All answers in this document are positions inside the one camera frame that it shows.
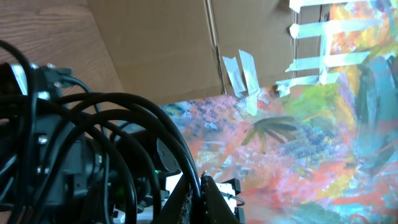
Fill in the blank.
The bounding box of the colourful painted backdrop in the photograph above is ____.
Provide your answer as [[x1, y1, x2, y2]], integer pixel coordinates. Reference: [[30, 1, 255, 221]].
[[164, 1, 397, 223]]

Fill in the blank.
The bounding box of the cardboard panel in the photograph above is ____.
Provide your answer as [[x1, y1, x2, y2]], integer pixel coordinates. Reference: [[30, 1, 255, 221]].
[[89, 0, 330, 104]]

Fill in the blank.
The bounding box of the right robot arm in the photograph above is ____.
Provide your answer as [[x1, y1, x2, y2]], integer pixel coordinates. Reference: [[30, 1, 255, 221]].
[[1, 67, 180, 223]]

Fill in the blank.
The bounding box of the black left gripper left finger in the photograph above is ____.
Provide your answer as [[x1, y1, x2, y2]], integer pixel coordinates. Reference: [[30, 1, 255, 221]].
[[152, 176, 193, 224]]

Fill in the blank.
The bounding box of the black USB cable long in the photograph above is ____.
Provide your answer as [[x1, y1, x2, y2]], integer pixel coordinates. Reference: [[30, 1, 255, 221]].
[[1, 42, 204, 223]]

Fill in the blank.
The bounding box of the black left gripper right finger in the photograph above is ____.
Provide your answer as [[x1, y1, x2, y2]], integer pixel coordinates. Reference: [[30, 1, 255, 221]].
[[201, 172, 240, 224]]

